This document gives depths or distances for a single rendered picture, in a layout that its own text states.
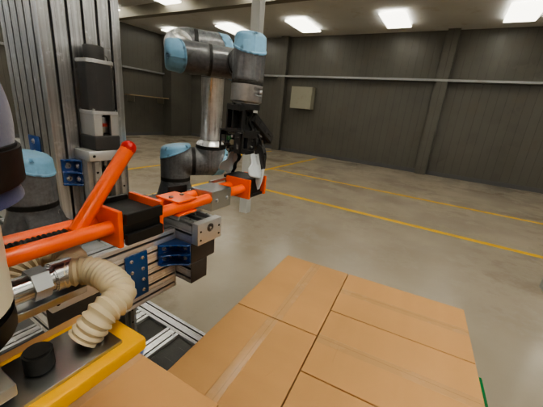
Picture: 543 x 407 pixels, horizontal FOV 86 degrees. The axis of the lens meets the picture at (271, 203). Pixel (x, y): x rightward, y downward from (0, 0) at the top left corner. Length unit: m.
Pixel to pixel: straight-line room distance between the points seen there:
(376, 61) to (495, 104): 3.50
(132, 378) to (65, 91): 0.87
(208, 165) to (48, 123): 0.53
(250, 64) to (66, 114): 0.67
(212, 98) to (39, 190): 0.63
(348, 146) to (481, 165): 3.86
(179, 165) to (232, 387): 0.81
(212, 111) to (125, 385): 0.91
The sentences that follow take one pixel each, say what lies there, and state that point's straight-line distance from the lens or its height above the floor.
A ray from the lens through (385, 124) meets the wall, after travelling 10.34.
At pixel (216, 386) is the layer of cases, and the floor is 0.54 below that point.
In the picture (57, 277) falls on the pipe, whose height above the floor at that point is 1.19.
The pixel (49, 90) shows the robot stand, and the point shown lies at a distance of 1.16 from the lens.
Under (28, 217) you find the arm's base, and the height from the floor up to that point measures 1.11.
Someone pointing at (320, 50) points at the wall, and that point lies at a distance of 11.29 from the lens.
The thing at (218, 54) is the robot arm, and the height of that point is 1.55.
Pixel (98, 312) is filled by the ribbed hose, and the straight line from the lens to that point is 0.44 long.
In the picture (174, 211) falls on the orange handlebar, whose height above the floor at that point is 1.24.
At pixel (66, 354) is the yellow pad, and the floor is 1.13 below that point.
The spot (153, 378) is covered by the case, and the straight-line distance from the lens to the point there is 0.65.
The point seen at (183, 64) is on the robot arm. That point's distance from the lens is 0.80.
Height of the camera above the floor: 1.43
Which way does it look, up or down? 17 degrees down
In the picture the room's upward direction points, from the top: 5 degrees clockwise
